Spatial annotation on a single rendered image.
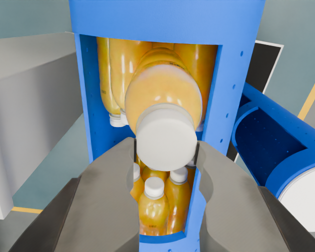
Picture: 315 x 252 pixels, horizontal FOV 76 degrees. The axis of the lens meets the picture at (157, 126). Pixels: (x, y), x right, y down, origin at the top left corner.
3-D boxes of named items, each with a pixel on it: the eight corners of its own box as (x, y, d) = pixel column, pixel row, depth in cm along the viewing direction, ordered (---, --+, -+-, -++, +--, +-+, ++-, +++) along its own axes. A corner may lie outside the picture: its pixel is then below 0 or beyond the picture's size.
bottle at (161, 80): (173, 100, 33) (189, 182, 16) (131, 85, 31) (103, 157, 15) (191, 57, 30) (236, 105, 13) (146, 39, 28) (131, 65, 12)
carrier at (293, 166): (253, 75, 131) (209, 81, 132) (394, 153, 53) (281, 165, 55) (250, 115, 143) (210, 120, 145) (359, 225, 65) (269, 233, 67)
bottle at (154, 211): (137, 233, 52) (138, 177, 44) (164, 233, 53) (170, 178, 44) (134, 261, 46) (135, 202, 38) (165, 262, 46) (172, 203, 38)
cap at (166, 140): (179, 160, 15) (182, 176, 14) (130, 145, 15) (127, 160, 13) (202, 117, 14) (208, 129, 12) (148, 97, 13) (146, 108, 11)
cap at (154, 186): (144, 183, 43) (145, 176, 42) (163, 183, 43) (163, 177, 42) (144, 197, 39) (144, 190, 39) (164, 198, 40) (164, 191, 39)
